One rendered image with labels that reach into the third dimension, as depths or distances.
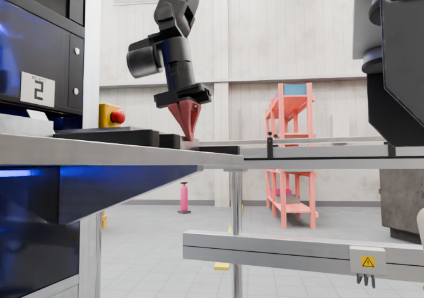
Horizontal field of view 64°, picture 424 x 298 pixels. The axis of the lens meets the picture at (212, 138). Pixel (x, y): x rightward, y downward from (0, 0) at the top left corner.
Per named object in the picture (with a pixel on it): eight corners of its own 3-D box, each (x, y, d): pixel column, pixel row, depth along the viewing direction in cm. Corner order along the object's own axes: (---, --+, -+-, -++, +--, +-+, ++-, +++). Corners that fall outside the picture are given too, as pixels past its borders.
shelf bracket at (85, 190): (58, 223, 76) (59, 165, 77) (67, 221, 79) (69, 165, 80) (197, 233, 64) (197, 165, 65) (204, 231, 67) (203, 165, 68)
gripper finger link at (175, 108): (186, 144, 70) (179, 100, 72) (218, 137, 68) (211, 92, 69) (171, 142, 64) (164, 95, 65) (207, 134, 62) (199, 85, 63)
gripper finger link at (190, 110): (176, 146, 71) (169, 103, 72) (207, 139, 69) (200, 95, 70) (160, 144, 65) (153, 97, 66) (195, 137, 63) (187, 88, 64)
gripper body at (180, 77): (168, 109, 72) (163, 76, 73) (212, 98, 69) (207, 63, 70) (153, 104, 66) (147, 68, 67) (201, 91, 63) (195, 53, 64)
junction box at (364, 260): (351, 273, 127) (349, 248, 127) (350, 269, 131) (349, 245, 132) (386, 276, 122) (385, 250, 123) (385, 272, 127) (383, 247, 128)
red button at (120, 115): (106, 123, 93) (106, 109, 94) (115, 125, 97) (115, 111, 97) (118, 122, 92) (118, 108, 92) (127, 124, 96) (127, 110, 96)
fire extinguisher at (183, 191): (179, 212, 628) (179, 181, 632) (192, 212, 625) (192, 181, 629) (176, 214, 604) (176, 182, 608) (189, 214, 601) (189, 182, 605)
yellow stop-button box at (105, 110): (83, 129, 94) (84, 104, 94) (100, 132, 101) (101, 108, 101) (106, 128, 91) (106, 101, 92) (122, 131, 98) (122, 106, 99)
